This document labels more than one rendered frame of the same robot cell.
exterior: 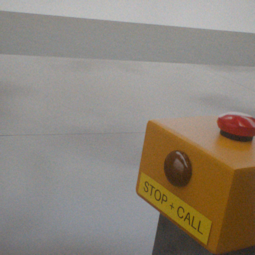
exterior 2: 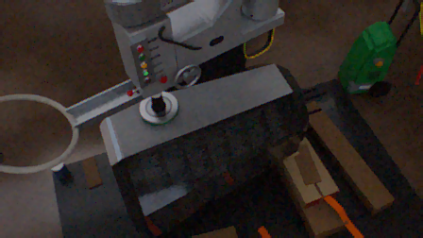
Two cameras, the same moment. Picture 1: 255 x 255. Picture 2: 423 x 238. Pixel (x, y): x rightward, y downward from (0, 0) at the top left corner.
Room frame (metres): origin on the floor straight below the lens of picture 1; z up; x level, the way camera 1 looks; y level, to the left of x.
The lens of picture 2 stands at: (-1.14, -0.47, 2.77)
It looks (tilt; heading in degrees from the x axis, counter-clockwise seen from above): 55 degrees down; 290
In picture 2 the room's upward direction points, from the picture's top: 4 degrees counter-clockwise
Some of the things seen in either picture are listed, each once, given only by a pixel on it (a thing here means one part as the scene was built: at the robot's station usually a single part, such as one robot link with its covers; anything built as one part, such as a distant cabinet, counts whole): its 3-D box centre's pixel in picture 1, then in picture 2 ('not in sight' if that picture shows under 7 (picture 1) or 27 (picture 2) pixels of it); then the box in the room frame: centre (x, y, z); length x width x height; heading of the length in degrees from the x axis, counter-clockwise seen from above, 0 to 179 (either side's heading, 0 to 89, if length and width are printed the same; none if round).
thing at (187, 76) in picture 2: not in sight; (183, 72); (-0.58, -1.75, 1.22); 0.15 x 0.10 x 0.15; 49
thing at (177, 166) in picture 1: (177, 168); not in sight; (0.44, -0.05, 1.05); 0.03 x 0.02 x 0.03; 36
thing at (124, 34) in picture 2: not in sight; (161, 42); (-0.47, -1.80, 1.35); 0.36 x 0.22 x 0.45; 49
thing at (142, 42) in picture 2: not in sight; (142, 63); (-0.45, -1.61, 1.40); 0.08 x 0.03 x 0.28; 49
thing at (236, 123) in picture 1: (238, 125); not in sight; (0.47, -0.10, 1.09); 0.04 x 0.04 x 0.02
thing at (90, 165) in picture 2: not in sight; (92, 172); (0.21, -1.64, 0.02); 0.25 x 0.10 x 0.01; 128
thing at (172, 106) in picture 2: not in sight; (159, 107); (-0.41, -1.74, 0.90); 0.21 x 0.21 x 0.01
